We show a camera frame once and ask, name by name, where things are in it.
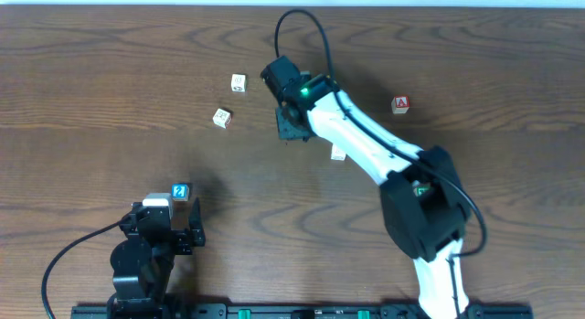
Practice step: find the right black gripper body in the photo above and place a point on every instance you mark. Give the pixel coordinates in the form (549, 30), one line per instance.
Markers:
(290, 127)

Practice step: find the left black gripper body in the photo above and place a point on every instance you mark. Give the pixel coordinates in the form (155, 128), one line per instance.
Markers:
(181, 239)

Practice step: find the blue number 2 block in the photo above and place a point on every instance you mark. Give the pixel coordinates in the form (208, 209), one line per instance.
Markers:
(180, 192)

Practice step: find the red letter A block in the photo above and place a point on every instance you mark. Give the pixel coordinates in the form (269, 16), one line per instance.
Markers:
(400, 104)

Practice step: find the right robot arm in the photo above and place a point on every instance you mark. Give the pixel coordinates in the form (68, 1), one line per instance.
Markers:
(424, 207)

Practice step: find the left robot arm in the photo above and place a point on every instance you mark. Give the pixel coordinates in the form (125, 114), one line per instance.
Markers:
(143, 262)

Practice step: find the white block soccer ball picture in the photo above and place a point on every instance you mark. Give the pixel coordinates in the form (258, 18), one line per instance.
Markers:
(238, 82)

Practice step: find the plain white wooden block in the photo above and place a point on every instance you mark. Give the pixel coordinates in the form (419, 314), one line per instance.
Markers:
(337, 153)

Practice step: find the white block red side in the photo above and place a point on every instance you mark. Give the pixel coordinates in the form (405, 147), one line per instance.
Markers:
(222, 118)

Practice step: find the green letter R block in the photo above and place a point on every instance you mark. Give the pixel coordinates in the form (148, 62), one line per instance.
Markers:
(420, 190)

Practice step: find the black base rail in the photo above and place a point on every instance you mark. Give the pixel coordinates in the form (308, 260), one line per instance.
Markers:
(388, 311)

